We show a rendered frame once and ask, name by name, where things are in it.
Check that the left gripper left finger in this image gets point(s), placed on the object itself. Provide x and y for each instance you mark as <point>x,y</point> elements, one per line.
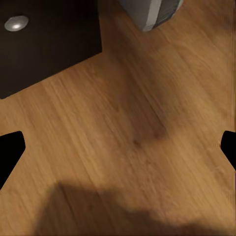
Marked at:
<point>12,146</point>

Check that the desktop computer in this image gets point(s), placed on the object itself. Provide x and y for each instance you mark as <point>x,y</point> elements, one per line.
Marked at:
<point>149,14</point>

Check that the cabinet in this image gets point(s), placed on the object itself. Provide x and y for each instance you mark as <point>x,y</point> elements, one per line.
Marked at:
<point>40,38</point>

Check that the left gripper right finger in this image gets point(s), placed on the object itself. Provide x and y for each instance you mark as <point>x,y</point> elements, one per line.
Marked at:
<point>228,146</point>

